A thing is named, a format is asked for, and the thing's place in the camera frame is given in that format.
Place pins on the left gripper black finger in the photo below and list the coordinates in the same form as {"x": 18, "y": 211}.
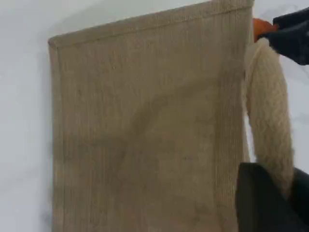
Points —
{"x": 260, "y": 203}
{"x": 302, "y": 205}

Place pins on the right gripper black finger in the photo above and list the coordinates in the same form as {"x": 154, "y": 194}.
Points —
{"x": 292, "y": 46}
{"x": 293, "y": 19}

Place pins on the orange pear-shaped toy fruit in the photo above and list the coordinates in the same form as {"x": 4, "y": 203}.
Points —
{"x": 262, "y": 26}

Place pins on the brown jute bag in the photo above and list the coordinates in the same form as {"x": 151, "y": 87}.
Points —
{"x": 144, "y": 120}

